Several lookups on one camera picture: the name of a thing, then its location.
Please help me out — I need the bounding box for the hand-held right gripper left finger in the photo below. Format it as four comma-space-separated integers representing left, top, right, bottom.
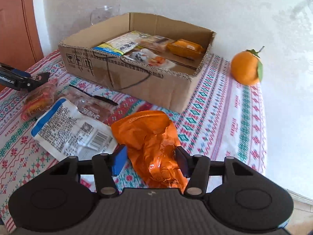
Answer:
49, 144, 128, 197

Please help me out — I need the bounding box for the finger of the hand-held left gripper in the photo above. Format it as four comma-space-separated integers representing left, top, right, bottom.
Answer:
13, 72, 50, 91
0, 63, 33, 79

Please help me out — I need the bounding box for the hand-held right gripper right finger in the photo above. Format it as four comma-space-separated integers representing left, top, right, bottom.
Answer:
175, 146, 256, 197

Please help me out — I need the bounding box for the clear packet of red candies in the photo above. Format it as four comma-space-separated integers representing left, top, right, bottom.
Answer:
21, 78, 59, 121

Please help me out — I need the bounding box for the orange foil wrapper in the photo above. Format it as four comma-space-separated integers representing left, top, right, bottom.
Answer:
111, 110, 189, 189

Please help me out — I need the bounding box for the cardboard box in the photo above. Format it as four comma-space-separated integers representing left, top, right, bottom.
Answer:
58, 12, 218, 114

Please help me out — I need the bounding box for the long yellow fish snack packet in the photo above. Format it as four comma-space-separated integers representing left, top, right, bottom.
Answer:
92, 31, 145, 55

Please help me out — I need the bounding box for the white packet with orange pieces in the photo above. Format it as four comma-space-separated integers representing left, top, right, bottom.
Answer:
123, 48, 176, 70

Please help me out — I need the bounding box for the small orange bread packet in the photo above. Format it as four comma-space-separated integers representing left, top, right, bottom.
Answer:
166, 39, 206, 60

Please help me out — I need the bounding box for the clear packet of crackers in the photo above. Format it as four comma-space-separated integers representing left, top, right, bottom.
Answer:
138, 35, 175, 52

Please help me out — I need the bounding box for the blue white snack packet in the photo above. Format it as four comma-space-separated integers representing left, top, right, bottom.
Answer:
31, 97, 118, 162

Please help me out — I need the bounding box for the patterned woven tablecloth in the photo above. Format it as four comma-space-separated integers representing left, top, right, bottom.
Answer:
0, 49, 268, 233

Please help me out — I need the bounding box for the clear brown snack packet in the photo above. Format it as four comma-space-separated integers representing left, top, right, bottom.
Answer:
57, 85, 119, 123

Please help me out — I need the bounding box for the wooden door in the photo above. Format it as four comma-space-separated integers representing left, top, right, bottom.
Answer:
0, 0, 44, 65

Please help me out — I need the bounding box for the clear glass mug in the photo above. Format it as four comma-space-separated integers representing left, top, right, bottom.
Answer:
90, 5, 120, 26

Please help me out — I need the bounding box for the orange with green leaf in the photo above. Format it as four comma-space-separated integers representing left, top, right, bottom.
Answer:
231, 46, 265, 86

